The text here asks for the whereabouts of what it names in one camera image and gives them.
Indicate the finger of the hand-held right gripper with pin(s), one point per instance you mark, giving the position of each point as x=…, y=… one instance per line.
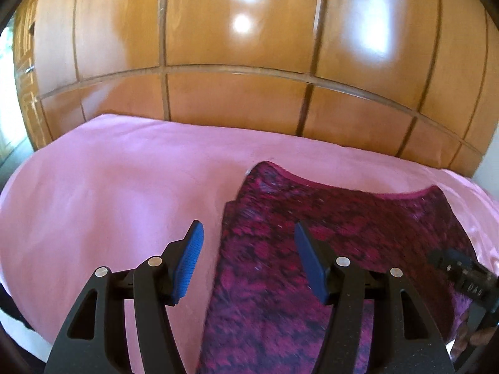
x=460, y=270

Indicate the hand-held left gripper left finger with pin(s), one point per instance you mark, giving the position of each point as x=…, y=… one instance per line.
x=189, y=261

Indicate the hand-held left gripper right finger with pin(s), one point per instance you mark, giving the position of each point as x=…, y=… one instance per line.
x=312, y=265

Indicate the maroon knitted garment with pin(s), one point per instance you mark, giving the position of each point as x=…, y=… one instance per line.
x=273, y=280

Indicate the pink blanket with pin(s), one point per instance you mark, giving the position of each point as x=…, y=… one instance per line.
x=97, y=202

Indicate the wooden wardrobe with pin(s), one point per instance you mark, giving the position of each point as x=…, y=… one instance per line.
x=241, y=97

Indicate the carved wooden door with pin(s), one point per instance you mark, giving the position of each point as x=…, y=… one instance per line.
x=25, y=70

